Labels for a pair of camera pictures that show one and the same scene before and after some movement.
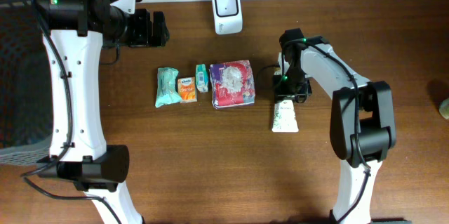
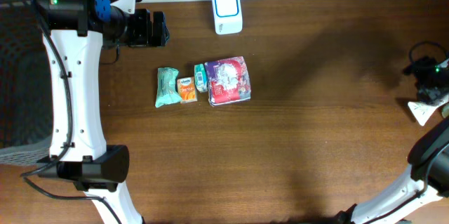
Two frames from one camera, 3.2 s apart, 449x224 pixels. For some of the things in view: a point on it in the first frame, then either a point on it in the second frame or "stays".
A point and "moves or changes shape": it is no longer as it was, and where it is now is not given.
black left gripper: (144, 36) stays
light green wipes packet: (166, 86) stays
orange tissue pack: (186, 88) stays
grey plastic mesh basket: (26, 100) stays
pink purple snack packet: (232, 84) moves or changes shape
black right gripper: (280, 92) -> (428, 97)
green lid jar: (444, 109) stays
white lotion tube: (285, 119) -> (422, 110)
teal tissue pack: (202, 81) stays
